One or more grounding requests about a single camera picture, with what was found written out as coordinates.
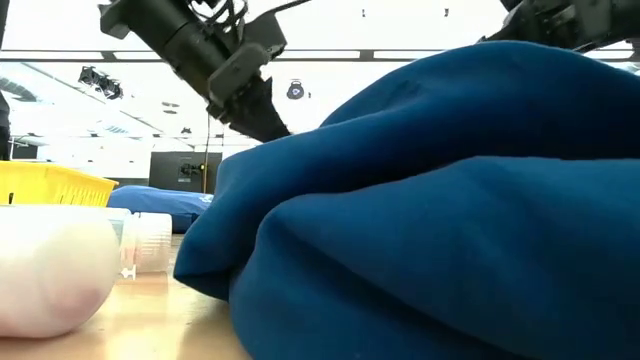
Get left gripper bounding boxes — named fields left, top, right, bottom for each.
left=205, top=9, right=293, bottom=144

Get clear bottle white ribbed cap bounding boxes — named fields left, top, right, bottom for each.
left=97, top=207, right=174, bottom=280

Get dark blue cloth garment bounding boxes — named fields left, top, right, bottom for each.
left=173, top=39, right=640, bottom=360

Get yellow plastic slotted basket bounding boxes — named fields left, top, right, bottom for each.
left=0, top=159, right=120, bottom=208

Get white oblong pill bottle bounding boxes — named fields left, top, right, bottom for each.
left=0, top=204, right=123, bottom=340

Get black monitor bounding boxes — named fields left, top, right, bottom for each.
left=148, top=151, right=223, bottom=195

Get blue zip pouch white logo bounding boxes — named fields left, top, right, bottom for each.
left=107, top=184, right=215, bottom=235

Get black hanging light cluster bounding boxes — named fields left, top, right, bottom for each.
left=77, top=64, right=125, bottom=101

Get round black hanging camera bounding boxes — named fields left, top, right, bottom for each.
left=285, top=79, right=307, bottom=101

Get thin hanging cable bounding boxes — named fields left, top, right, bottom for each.
left=202, top=112, right=214, bottom=194

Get black rig frame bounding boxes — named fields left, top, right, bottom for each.
left=0, top=47, right=640, bottom=64

